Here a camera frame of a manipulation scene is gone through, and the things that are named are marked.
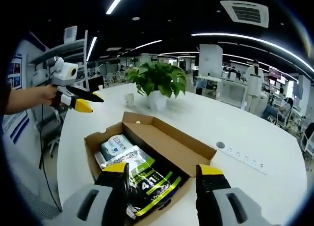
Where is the person's left hand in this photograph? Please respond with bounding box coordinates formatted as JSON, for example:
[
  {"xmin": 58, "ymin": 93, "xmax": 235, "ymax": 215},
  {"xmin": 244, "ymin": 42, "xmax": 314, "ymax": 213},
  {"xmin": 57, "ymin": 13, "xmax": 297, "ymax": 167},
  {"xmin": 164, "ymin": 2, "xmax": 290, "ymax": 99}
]
[{"xmin": 36, "ymin": 85, "xmax": 58, "ymax": 105}]

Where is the potted green plant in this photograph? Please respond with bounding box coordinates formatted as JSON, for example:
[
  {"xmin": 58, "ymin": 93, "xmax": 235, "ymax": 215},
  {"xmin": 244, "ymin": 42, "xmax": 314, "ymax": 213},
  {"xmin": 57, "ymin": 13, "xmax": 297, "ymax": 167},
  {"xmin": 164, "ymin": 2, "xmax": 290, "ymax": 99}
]
[{"xmin": 125, "ymin": 61, "xmax": 187, "ymax": 111}]

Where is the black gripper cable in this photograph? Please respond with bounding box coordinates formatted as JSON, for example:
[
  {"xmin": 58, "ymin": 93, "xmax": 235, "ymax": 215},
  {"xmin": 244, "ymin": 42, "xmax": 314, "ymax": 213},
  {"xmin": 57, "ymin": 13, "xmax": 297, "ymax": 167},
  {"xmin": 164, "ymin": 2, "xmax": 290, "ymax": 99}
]
[{"xmin": 38, "ymin": 103, "xmax": 62, "ymax": 211}]

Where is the black green plastic packet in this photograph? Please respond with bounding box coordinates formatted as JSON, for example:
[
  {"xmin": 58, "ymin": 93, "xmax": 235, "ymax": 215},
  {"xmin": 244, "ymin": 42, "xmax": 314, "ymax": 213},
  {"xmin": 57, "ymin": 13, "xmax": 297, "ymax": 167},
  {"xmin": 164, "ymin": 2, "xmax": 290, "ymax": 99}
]
[{"xmin": 104, "ymin": 147, "xmax": 183, "ymax": 218}]

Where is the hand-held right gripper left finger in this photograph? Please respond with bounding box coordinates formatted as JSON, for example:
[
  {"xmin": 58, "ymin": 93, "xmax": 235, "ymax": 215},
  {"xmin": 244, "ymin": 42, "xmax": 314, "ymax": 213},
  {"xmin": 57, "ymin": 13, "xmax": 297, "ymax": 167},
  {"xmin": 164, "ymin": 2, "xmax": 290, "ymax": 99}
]
[{"xmin": 62, "ymin": 163, "xmax": 131, "ymax": 226}]

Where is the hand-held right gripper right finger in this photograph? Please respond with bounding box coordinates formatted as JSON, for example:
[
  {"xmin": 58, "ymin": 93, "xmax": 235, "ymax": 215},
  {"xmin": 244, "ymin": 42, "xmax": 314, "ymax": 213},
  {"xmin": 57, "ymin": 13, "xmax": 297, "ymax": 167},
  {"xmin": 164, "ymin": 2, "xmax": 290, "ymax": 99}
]
[{"xmin": 195, "ymin": 164, "xmax": 263, "ymax": 226}]

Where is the blue white wall poster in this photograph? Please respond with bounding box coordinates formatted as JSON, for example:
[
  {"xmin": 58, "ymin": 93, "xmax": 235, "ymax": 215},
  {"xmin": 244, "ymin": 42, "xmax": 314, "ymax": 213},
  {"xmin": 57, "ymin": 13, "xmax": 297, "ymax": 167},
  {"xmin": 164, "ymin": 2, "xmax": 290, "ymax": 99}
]
[{"xmin": 2, "ymin": 51, "xmax": 29, "ymax": 143}]

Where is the soft blue white wipes pack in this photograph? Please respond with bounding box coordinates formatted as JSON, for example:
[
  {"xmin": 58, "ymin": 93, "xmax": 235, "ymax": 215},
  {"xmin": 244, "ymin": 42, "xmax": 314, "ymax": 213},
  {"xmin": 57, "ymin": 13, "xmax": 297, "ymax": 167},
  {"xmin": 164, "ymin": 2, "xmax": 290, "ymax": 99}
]
[{"xmin": 100, "ymin": 134, "xmax": 134, "ymax": 160}]

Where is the long curved ceiling light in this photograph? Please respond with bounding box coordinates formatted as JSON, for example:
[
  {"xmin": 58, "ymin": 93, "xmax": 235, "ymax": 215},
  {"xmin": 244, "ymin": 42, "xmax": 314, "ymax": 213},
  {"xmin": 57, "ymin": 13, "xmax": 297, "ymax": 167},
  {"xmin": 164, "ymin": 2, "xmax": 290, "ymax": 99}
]
[{"xmin": 191, "ymin": 33, "xmax": 314, "ymax": 73}]

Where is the ceiling air conditioner vent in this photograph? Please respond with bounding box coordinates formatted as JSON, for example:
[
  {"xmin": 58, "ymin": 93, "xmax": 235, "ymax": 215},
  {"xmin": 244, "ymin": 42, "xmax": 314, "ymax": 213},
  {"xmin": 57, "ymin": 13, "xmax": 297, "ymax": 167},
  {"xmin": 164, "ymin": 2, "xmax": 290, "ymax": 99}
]
[{"xmin": 220, "ymin": 0, "xmax": 269, "ymax": 28}]

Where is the brown cardboard shoe box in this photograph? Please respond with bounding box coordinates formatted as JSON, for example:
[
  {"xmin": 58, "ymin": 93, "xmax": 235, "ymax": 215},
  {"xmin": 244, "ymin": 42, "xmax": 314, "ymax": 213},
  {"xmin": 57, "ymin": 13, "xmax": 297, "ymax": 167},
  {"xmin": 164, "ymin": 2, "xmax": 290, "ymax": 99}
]
[{"xmin": 84, "ymin": 111, "xmax": 218, "ymax": 221}]

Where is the straight ceiling light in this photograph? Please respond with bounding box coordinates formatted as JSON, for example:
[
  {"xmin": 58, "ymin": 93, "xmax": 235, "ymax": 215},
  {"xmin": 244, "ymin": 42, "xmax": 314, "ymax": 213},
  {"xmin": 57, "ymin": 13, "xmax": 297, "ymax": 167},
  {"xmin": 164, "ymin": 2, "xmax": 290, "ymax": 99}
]
[{"xmin": 105, "ymin": 0, "xmax": 131, "ymax": 15}]

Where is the grey metal shelf rack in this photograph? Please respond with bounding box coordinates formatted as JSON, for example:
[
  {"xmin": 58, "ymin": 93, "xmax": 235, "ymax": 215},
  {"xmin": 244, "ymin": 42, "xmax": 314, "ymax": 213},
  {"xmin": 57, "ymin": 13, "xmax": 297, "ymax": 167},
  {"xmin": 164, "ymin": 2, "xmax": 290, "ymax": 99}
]
[{"xmin": 28, "ymin": 29, "xmax": 89, "ymax": 89}]

